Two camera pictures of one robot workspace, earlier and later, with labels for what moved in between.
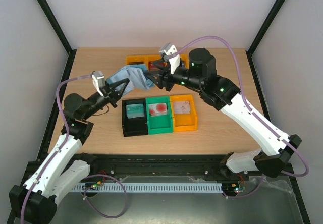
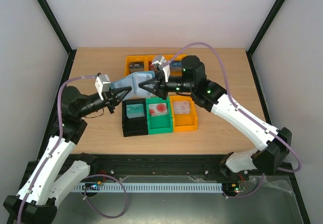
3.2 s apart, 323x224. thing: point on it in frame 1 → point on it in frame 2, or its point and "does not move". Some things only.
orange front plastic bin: x=181 y=122 does not move
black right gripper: x=165 y=78 → x=162 y=87
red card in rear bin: x=151 y=64 does not move
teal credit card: x=135 y=110 does not move
